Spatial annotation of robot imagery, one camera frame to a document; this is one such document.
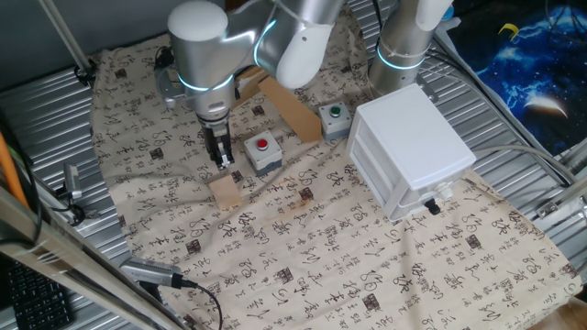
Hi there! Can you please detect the large silver camera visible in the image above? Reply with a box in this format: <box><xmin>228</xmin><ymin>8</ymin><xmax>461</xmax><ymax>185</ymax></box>
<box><xmin>118</xmin><ymin>256</ymin><xmax>185</xmax><ymax>291</ymax></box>

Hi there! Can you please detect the thin black wire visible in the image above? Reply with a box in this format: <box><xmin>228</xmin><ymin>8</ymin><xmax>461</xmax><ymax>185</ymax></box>
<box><xmin>543</xmin><ymin>0</ymin><xmax>587</xmax><ymax>45</ymax></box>

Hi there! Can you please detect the light wooden cube block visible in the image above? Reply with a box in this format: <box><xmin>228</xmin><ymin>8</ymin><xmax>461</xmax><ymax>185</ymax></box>
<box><xmin>205</xmin><ymin>173</ymin><xmax>243</xmax><ymax>212</ymax></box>

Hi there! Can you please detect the wooden picture frame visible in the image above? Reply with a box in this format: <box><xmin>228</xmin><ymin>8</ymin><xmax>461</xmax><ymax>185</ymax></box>
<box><xmin>231</xmin><ymin>66</ymin><xmax>324</xmax><ymax>144</ymax></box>

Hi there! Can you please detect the light blue plastic piece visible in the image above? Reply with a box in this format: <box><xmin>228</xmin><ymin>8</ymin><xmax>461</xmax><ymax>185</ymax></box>
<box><xmin>438</xmin><ymin>5</ymin><xmax>463</xmax><ymax>32</ymax></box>

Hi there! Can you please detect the thick grey cable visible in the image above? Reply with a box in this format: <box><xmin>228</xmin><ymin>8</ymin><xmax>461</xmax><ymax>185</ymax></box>
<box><xmin>471</xmin><ymin>145</ymin><xmax>578</xmax><ymax>187</ymax></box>

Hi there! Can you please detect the orange rod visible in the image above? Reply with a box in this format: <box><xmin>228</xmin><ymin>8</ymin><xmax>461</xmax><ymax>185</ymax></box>
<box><xmin>0</xmin><ymin>131</ymin><xmax>29</xmax><ymax>208</ymax></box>

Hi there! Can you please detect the beige calligraphy print cloth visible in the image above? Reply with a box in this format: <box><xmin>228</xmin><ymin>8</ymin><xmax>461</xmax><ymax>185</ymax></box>
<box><xmin>89</xmin><ymin>0</ymin><xmax>583</xmax><ymax>330</ymax></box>

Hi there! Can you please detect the aluminium corner bracket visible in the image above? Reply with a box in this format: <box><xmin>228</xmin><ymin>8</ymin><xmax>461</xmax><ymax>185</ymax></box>
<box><xmin>535</xmin><ymin>176</ymin><xmax>587</xmax><ymax>222</ymax></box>

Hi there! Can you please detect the white metal pole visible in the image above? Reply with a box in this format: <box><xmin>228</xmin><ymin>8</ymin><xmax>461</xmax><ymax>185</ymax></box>
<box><xmin>38</xmin><ymin>0</ymin><xmax>94</xmax><ymax>75</ymax></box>

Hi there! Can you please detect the black camera cable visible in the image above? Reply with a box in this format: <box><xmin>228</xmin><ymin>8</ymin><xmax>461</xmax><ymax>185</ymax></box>
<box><xmin>180</xmin><ymin>278</ymin><xmax>225</xmax><ymax>330</ymax></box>

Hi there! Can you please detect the white plastic drawer box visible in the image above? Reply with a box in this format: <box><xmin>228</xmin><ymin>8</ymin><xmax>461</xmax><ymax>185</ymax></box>
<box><xmin>346</xmin><ymin>82</ymin><xmax>478</xmax><ymax>223</ymax></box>

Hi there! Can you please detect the metal camera mount clamp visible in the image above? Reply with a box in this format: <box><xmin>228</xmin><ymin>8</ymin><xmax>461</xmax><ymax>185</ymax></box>
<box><xmin>50</xmin><ymin>182</ymin><xmax>101</xmax><ymax>227</ymax></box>

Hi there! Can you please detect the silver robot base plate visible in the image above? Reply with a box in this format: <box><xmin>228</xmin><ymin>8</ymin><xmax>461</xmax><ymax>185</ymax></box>
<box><xmin>414</xmin><ymin>72</ymin><xmax>440</xmax><ymax>104</ymax></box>

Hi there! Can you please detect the green push button box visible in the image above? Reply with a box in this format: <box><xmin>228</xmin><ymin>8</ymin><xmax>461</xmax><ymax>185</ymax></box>
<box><xmin>317</xmin><ymin>101</ymin><xmax>353</xmax><ymax>142</ymax></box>

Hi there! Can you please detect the black keyboard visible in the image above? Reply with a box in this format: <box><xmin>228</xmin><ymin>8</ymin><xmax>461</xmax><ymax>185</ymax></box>
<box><xmin>6</xmin><ymin>259</ymin><xmax>75</xmax><ymax>330</ymax></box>

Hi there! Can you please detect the aluminium frame beam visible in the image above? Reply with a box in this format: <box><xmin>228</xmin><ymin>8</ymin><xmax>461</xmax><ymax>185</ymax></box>
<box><xmin>0</xmin><ymin>184</ymin><xmax>185</xmax><ymax>330</ymax></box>

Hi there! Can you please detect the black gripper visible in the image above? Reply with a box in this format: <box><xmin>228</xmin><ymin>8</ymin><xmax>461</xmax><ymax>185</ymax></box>
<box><xmin>199</xmin><ymin>116</ymin><xmax>236</xmax><ymax>171</ymax></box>

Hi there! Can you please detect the small silver camera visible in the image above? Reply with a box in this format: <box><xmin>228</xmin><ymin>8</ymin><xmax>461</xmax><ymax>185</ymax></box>
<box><xmin>62</xmin><ymin>162</ymin><xmax>84</xmax><ymax>202</ymax></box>

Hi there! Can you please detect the red push button box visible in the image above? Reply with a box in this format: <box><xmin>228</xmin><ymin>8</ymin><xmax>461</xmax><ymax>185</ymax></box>
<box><xmin>242</xmin><ymin>131</ymin><xmax>284</xmax><ymax>178</ymax></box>

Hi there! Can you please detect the blue galaxy print mat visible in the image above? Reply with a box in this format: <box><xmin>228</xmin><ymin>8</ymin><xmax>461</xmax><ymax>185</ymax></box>
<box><xmin>447</xmin><ymin>0</ymin><xmax>587</xmax><ymax>158</ymax></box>

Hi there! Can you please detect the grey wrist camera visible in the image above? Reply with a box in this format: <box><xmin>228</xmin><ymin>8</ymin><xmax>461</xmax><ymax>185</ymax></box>
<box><xmin>153</xmin><ymin>63</ymin><xmax>185</xmax><ymax>110</ymax></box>

